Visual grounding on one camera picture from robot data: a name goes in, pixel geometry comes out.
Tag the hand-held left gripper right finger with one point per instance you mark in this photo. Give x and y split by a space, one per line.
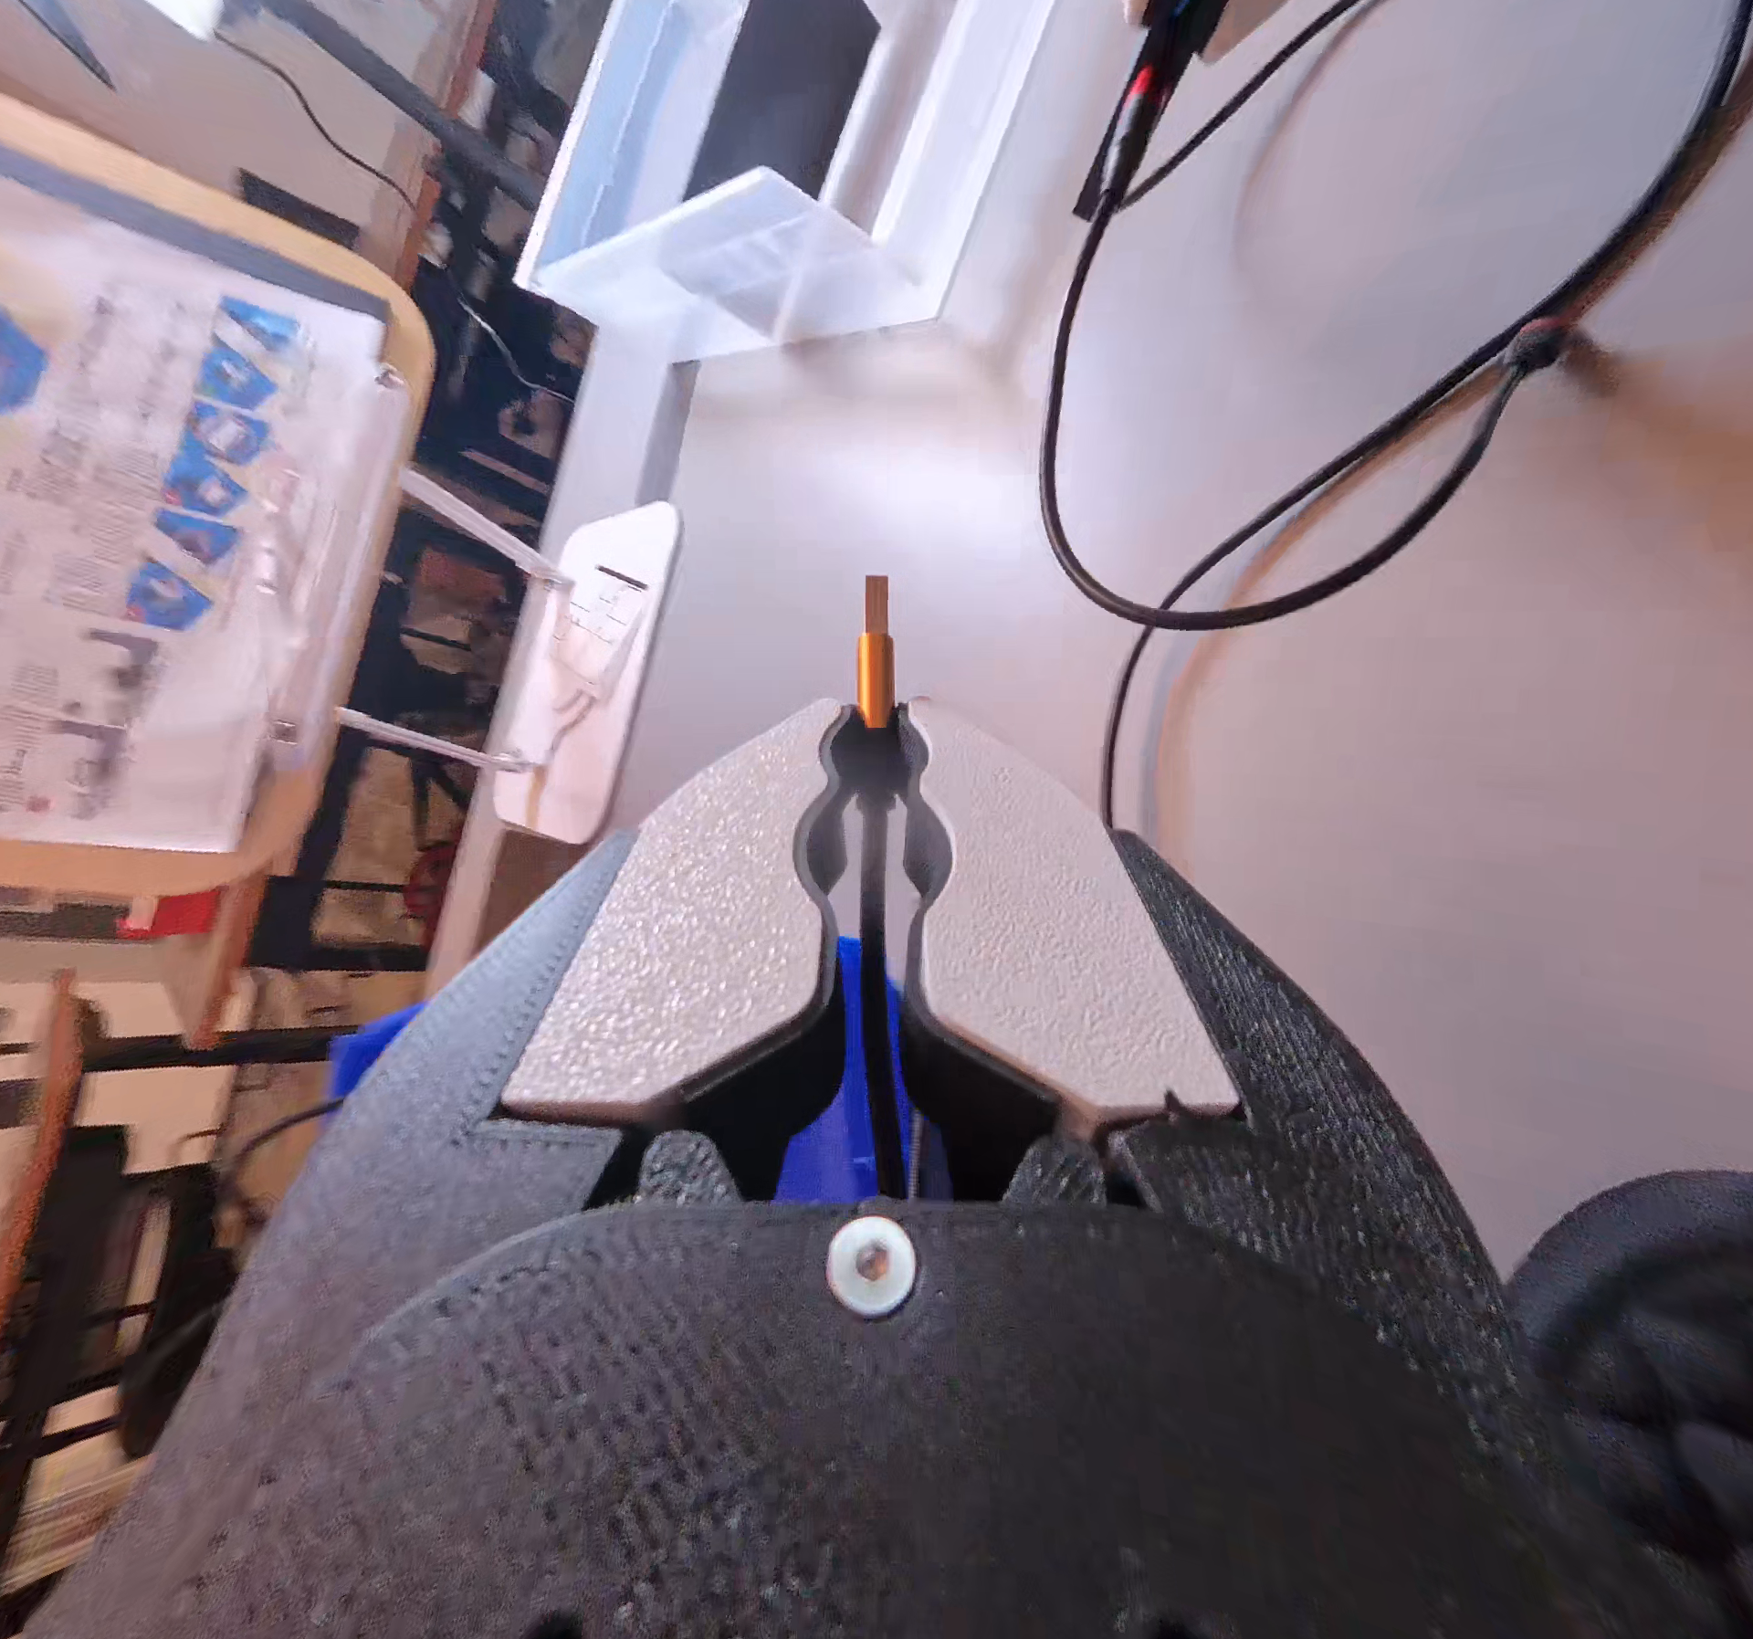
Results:
1069 956

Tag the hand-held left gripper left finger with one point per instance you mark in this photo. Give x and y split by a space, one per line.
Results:
672 956

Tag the blue plastic bin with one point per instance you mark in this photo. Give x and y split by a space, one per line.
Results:
822 1092

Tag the clear plastic bin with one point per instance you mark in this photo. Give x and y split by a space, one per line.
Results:
712 257

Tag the black divider panel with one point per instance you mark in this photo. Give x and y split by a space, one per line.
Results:
780 66

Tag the printed instruction sheet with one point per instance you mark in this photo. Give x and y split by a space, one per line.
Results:
137 504

